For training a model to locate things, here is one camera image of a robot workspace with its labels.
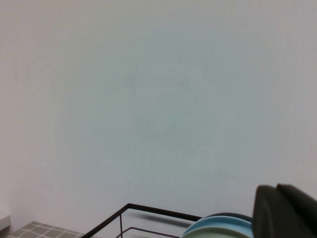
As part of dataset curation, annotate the dark teal plate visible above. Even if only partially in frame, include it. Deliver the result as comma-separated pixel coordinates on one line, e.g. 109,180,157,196
207,212,254,223

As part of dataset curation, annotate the black wire dish rack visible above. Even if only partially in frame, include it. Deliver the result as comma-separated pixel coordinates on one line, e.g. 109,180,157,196
86,203,206,238

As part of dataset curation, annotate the light green plate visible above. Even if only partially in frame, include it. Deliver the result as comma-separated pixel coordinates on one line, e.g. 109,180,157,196
184,226,254,238

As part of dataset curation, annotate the grey checked tablecloth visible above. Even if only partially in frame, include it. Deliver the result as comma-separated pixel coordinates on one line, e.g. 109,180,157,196
9,220,87,238

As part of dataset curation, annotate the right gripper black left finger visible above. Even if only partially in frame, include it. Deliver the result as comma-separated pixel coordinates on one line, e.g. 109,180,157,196
252,184,317,238

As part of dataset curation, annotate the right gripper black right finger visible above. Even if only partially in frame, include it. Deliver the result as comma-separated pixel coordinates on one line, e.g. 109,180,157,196
277,183,317,223

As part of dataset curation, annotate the light blue plate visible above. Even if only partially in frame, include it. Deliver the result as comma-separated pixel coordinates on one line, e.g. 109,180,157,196
182,215,254,238

